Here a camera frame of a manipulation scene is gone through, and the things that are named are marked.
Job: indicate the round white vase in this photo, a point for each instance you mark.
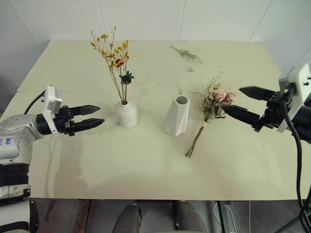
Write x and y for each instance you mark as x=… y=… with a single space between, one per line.
x=126 y=116

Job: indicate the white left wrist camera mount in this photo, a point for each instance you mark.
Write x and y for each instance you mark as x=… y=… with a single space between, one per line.
x=51 y=97

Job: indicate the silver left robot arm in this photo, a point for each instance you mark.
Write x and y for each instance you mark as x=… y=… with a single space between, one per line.
x=14 y=136

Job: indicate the yellow dried flower bouquet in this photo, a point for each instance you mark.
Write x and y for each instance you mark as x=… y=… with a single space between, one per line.
x=118 y=62

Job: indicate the dark rounded shape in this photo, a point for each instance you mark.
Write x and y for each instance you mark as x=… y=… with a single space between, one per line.
x=127 y=218

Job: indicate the thin dried twig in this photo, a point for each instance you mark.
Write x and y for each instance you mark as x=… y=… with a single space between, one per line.
x=180 y=89

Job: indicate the long dried green sprig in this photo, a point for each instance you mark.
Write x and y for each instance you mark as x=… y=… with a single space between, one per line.
x=187 y=54

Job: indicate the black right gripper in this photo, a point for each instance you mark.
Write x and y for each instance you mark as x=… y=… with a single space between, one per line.
x=273 y=116

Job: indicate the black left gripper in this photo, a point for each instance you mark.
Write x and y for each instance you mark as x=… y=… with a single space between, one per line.
x=63 y=122

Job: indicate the pink dried rose bouquet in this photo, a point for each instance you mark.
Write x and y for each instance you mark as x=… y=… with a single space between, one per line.
x=219 y=97

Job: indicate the small dried green sprig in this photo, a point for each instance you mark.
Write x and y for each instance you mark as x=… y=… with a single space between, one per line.
x=189 y=70

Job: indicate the faceted white vase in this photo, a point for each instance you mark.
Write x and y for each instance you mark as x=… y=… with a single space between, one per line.
x=176 y=119

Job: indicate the black table leg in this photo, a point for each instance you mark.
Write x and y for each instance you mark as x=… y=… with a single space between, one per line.
x=222 y=216

